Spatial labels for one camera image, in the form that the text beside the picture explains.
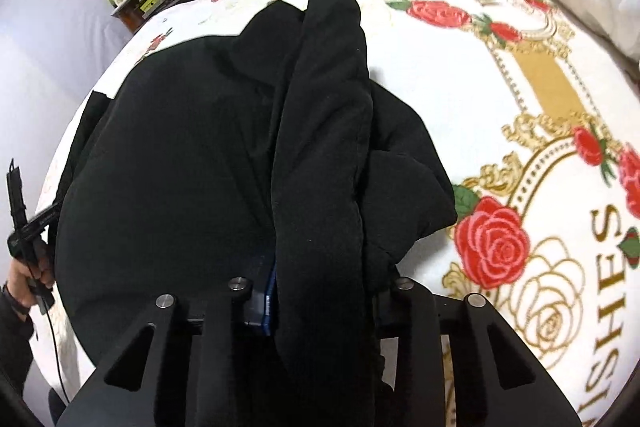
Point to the person left hand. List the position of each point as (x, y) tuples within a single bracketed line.
[(17, 286)]

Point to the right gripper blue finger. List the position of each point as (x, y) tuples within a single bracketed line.
[(261, 272)]

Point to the low wooden bookshelf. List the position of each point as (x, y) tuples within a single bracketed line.
[(135, 13)]

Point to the floral rose bed blanket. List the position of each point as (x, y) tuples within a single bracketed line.
[(502, 84)]

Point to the black large garment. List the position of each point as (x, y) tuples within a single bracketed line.
[(275, 141)]

